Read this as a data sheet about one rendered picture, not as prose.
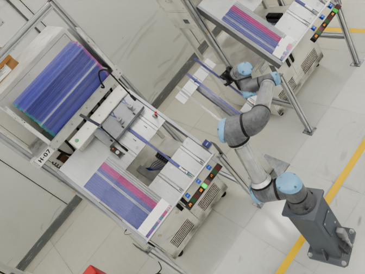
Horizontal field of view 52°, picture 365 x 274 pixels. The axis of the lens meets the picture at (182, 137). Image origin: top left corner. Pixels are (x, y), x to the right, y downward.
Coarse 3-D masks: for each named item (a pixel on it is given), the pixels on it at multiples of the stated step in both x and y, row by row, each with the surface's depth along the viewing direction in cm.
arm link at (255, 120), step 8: (272, 72) 199; (264, 80) 195; (272, 80) 195; (280, 80) 200; (264, 88) 188; (272, 88) 191; (264, 96) 182; (272, 96) 188; (256, 104) 176; (264, 104) 175; (248, 112) 172; (256, 112) 171; (264, 112) 171; (248, 120) 169; (256, 120) 169; (264, 120) 170; (248, 128) 169; (256, 128) 170
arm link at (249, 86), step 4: (240, 80) 206; (244, 80) 204; (248, 80) 204; (252, 80) 203; (256, 80) 201; (240, 84) 207; (244, 84) 205; (248, 84) 204; (252, 84) 203; (256, 84) 201; (244, 88) 205; (248, 88) 204; (252, 88) 203; (256, 88) 202; (244, 92) 206; (248, 92) 204; (252, 92) 204; (244, 96) 206; (248, 96) 205; (252, 96) 208
